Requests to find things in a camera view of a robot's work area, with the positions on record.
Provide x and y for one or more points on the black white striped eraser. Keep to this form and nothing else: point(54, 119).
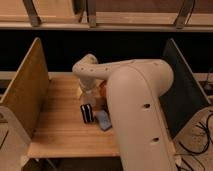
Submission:
point(87, 113)

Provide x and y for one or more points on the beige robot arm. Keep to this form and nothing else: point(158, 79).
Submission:
point(133, 90)

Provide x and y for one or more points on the orange round plate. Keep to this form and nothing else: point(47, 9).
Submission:
point(102, 88)

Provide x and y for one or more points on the left wooden side panel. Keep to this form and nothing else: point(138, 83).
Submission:
point(23, 98)

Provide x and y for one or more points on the right dark side panel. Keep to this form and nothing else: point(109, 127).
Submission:
point(185, 103)

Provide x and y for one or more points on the wooden shelf rail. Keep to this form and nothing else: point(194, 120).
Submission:
point(108, 15)

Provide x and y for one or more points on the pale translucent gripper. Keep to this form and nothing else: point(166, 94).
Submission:
point(87, 97)

